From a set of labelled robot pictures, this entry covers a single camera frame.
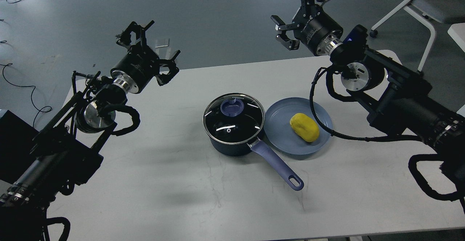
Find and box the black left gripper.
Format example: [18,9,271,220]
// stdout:
[110,20,181,94]

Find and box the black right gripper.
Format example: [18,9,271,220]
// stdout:
[271,0,343,56]

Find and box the glass pot lid purple knob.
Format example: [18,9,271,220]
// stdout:
[203,93,266,145]

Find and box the yellow potato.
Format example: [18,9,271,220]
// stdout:
[289,113,320,142]

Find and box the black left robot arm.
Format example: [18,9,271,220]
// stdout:
[1,21,180,241]

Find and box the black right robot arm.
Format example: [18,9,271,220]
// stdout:
[271,0,465,206]

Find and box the blue round plate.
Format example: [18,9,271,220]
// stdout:
[264,97,331,157]

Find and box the white grey office chair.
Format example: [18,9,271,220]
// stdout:
[370,0,465,72]

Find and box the white table corner right edge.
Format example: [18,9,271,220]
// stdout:
[447,23,465,52]

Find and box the black box at left edge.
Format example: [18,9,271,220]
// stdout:
[0,109,39,184]

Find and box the dark blue saucepan purple handle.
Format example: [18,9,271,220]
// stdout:
[203,122,304,191]

